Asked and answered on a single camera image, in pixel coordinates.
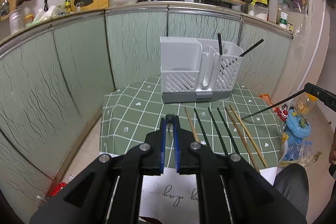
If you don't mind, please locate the light wooden chopstick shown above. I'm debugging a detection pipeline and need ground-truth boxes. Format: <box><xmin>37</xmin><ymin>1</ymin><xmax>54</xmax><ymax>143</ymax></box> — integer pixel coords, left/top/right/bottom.
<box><xmin>230</xmin><ymin>105</ymin><xmax>268</xmax><ymax>168</ymax></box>

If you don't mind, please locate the dark brown wooden chopstick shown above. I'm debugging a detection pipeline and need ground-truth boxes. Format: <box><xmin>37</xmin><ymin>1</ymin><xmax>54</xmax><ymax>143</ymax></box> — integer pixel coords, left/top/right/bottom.
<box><xmin>224</xmin><ymin>105</ymin><xmax>260</xmax><ymax>173</ymax></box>

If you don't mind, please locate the person's right hand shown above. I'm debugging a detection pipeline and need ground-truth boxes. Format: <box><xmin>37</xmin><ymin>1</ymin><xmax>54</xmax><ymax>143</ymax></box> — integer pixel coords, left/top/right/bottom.
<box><xmin>329</xmin><ymin>129</ymin><xmax>336</xmax><ymax>165</ymax></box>

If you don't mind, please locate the yellow-lid plastic jar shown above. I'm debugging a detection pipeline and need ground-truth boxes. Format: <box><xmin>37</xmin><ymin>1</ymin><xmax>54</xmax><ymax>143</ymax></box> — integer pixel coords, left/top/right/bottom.
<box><xmin>294</xmin><ymin>93</ymin><xmax>318</xmax><ymax>116</ymax></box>

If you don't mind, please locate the blue plastic toy container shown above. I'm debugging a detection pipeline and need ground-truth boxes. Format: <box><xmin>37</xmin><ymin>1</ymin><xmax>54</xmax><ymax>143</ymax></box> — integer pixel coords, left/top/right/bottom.
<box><xmin>284</xmin><ymin>108</ymin><xmax>311</xmax><ymax>146</ymax></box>

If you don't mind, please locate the red-cap sauce bottle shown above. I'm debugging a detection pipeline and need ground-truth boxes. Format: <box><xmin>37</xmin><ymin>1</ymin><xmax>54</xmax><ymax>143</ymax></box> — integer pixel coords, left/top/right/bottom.
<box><xmin>279</xmin><ymin>110</ymin><xmax>288</xmax><ymax>122</ymax></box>

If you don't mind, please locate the green checked tablecloth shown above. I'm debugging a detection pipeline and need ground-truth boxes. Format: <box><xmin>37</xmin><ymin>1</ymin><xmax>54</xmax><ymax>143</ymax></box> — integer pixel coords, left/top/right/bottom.
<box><xmin>99</xmin><ymin>76</ymin><xmax>281</xmax><ymax>169</ymax></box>

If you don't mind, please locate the green-label white bottle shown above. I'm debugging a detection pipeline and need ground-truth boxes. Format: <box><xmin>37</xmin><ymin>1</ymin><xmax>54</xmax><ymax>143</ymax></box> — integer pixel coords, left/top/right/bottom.
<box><xmin>278</xmin><ymin>2</ymin><xmax>288</xmax><ymax>29</ymax></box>

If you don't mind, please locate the white squeeze bottle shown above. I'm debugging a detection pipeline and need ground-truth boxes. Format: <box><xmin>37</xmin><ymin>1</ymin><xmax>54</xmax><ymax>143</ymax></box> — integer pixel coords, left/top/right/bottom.
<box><xmin>268</xmin><ymin>0</ymin><xmax>278</xmax><ymax>24</ymax></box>

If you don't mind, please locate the white plastic utensil holder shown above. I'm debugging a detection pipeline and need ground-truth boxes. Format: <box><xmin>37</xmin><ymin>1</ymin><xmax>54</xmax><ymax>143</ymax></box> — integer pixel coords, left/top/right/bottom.
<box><xmin>160</xmin><ymin>36</ymin><xmax>243</xmax><ymax>103</ymax></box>

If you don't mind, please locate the perforated metal utensil cup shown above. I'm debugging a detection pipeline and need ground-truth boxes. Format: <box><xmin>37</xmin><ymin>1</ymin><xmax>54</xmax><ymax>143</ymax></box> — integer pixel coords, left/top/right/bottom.
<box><xmin>9</xmin><ymin>9</ymin><xmax>25</xmax><ymax>34</ymax></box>

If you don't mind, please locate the white pipe on wall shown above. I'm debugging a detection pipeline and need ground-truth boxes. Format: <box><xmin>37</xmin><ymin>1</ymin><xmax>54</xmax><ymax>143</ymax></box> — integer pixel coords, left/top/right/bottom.
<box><xmin>297</xmin><ymin>6</ymin><xmax>326</xmax><ymax>90</ymax></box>

